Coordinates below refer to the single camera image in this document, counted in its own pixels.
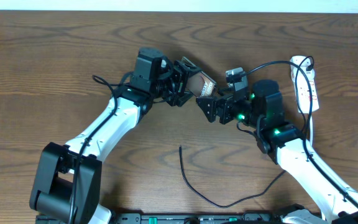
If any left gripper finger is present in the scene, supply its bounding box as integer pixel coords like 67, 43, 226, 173
173, 91, 193, 106
174, 60, 201, 78

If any bronze Galaxy smartphone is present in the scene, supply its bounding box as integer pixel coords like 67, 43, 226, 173
181, 57, 216, 97

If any black charger cable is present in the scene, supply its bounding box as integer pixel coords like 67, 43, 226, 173
178, 55, 315, 209

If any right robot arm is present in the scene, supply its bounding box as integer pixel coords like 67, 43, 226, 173
196, 80, 358, 223

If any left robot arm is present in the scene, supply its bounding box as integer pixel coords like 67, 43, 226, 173
29, 47, 201, 223

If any black USB plug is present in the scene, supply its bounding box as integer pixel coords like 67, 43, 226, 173
306, 63, 314, 72

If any white power strip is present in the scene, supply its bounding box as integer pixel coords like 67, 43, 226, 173
290, 55, 319, 114

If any white power strip cord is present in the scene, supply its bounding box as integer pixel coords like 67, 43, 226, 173
308, 112, 315, 147

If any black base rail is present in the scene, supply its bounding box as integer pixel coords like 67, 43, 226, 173
35, 212, 291, 224

